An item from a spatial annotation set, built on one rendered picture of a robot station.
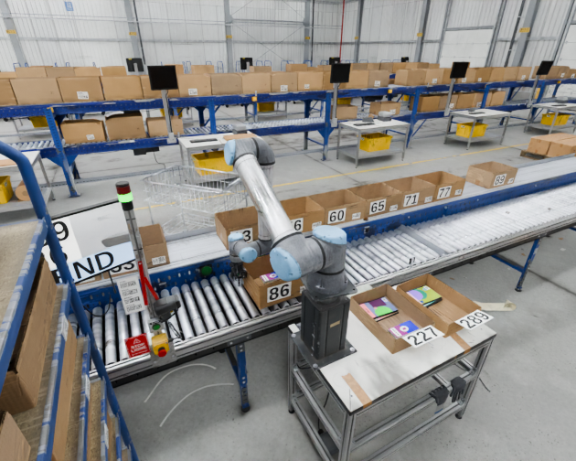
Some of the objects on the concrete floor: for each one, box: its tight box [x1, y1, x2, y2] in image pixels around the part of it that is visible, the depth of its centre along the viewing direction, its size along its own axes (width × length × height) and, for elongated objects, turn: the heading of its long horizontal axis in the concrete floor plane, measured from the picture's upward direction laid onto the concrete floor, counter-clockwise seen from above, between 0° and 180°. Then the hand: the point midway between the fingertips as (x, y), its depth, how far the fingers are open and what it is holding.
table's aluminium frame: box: [288, 330, 495, 461], centre depth 207 cm, size 100×58×72 cm, turn 117°
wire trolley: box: [140, 165, 249, 235], centre depth 370 cm, size 107×56×103 cm, turn 68°
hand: (238, 284), depth 215 cm, fingers closed
